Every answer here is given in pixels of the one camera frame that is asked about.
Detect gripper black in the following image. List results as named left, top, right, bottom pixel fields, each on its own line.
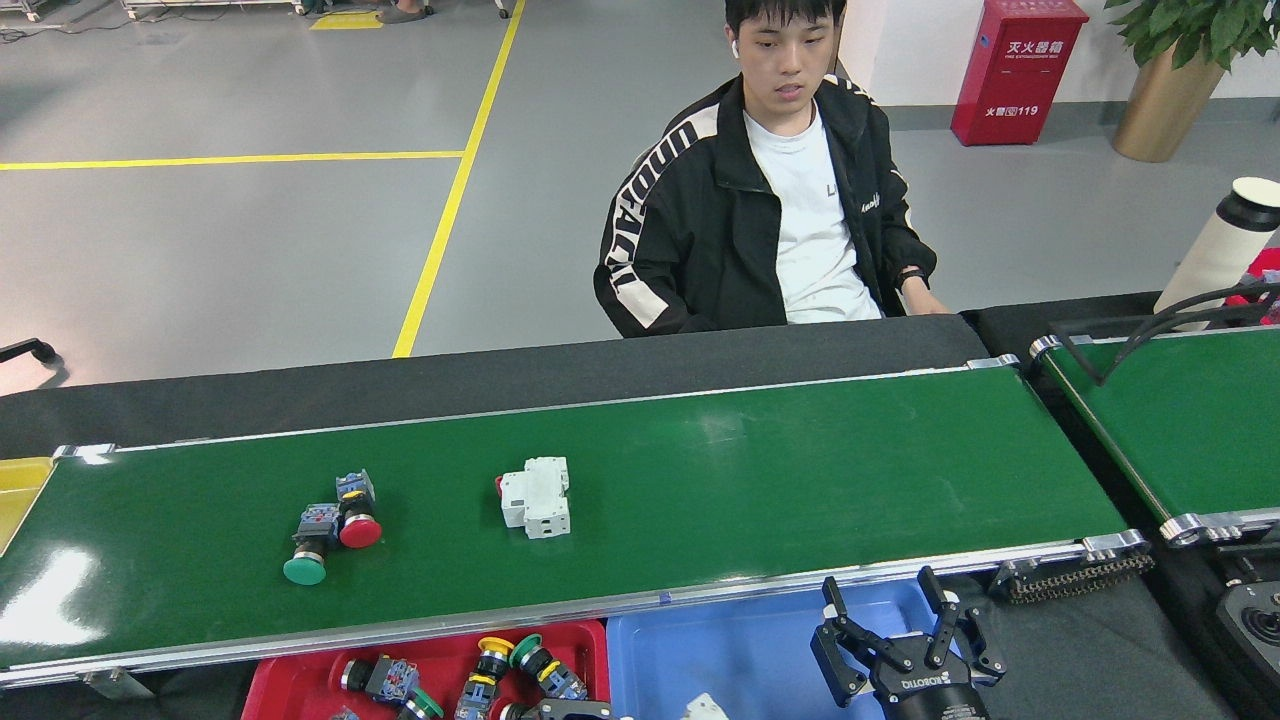
left=810, top=567, right=1008, bottom=720

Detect yellow push button switch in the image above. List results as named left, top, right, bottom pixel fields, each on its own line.
left=454, top=636, right=517, bottom=720

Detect small red mushroom switch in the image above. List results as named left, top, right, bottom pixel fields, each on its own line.
left=339, top=655, right=422, bottom=707

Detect blue plastic tray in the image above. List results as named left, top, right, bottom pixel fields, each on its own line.
left=605, top=578, right=961, bottom=720

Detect green conveyor belt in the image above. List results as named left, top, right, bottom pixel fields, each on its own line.
left=0, top=355, right=1156, bottom=691
left=1030, top=322, right=1280, bottom=549

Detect red plastic tray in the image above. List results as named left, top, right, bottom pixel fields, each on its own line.
left=240, top=620, right=611, bottom=720

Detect yellow plastic tray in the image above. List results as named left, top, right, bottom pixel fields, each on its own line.
left=0, top=457, right=56, bottom=556

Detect black remote controller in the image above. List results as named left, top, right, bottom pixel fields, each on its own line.
left=1215, top=578, right=1280, bottom=683

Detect person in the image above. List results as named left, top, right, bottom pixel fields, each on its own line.
left=593, top=0, right=951, bottom=338

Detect white bottle black cap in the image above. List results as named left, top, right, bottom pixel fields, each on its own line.
left=1153, top=177, right=1280, bottom=331

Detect red storage bin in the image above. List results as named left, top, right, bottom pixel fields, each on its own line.
left=1222, top=247, right=1280, bottom=327

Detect red fire extinguisher box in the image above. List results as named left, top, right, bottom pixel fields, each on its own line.
left=950, top=0, right=1091, bottom=147

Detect potted plant gold pot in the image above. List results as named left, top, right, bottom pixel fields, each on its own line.
left=1105, top=0, right=1280, bottom=163

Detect conveyor drive chain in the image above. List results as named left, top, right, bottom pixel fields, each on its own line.
left=990, top=550, right=1156, bottom=606

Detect black cable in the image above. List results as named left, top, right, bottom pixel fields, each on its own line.
left=1050, top=282, right=1280, bottom=386

